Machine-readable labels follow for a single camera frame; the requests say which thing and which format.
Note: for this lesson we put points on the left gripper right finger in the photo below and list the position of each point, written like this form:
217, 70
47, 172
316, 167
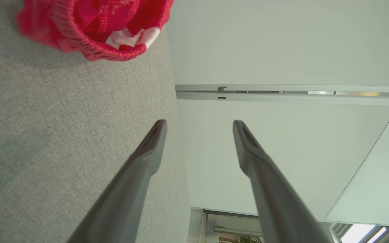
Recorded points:
275, 209

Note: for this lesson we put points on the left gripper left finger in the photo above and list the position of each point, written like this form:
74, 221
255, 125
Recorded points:
123, 202

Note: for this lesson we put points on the red sweater with white trim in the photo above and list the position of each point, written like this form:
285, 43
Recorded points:
79, 33

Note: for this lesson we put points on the green potted plant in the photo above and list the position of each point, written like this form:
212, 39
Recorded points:
248, 239

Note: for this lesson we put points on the bright window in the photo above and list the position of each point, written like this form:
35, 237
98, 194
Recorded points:
360, 234

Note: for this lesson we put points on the grey fabric sofa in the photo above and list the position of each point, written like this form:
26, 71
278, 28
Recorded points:
46, 135

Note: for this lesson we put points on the grey metal wall rail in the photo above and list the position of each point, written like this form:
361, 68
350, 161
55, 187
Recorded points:
282, 98

